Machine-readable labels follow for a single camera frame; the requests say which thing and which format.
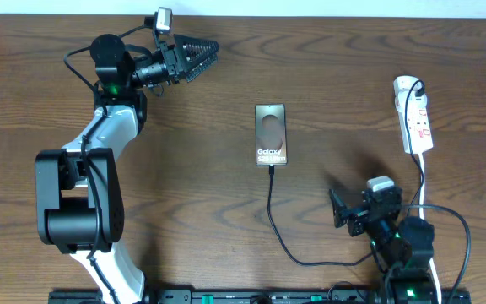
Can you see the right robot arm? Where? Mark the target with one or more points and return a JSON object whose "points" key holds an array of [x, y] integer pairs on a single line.
{"points": [[405, 246]]}

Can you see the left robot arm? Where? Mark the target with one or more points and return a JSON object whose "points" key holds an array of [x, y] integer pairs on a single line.
{"points": [[78, 196]]}

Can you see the white power strip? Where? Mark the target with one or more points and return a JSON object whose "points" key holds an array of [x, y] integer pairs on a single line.
{"points": [[414, 124]]}

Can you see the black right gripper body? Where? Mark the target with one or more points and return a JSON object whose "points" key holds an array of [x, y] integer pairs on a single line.
{"points": [[359, 225]]}

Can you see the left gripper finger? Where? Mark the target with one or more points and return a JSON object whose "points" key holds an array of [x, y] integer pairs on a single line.
{"points": [[193, 51], [201, 67]]}

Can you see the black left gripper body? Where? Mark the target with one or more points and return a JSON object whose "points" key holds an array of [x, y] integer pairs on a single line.
{"points": [[172, 66]]}

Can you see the white charger plug adapter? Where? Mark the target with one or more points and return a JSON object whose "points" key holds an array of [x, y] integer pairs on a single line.
{"points": [[404, 99]]}

